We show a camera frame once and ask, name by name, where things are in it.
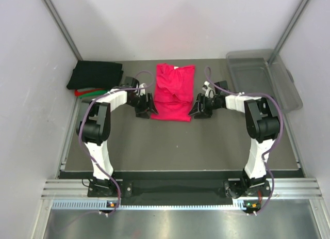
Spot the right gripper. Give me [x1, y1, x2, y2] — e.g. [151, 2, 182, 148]
[188, 93, 220, 119]

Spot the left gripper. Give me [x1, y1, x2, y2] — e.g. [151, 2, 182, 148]
[127, 92, 158, 119]

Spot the pink t shirt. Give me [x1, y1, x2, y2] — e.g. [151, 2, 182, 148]
[151, 63, 195, 122]

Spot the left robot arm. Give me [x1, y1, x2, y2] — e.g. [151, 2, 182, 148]
[76, 77, 158, 198]

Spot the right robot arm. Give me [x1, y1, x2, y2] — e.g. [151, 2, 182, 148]
[189, 81, 282, 198]

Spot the folded green t shirt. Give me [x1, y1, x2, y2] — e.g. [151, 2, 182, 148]
[78, 90, 108, 99]

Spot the folded black t shirt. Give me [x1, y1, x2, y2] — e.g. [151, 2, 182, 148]
[67, 60, 123, 90]

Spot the folded red t shirt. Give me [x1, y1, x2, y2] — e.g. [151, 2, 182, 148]
[74, 88, 104, 97]

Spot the clear plastic bin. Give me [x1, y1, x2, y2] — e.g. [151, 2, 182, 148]
[226, 49, 303, 113]

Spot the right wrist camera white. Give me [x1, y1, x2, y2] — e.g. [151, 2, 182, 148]
[202, 81, 215, 98]

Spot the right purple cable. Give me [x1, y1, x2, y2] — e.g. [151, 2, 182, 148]
[204, 66, 285, 216]

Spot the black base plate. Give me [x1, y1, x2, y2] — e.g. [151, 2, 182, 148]
[88, 170, 270, 206]

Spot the aluminium frame rail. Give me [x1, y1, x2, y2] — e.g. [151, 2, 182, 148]
[41, 178, 322, 199]

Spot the grey cable duct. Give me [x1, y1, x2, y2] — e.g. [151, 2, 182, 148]
[52, 199, 260, 211]

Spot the left corner frame post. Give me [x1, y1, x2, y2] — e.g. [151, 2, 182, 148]
[42, 0, 83, 60]

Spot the corner frame post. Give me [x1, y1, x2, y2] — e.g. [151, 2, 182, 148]
[267, 0, 311, 66]
[42, 0, 83, 60]

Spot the right corner frame post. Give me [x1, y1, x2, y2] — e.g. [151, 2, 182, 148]
[267, 0, 311, 66]

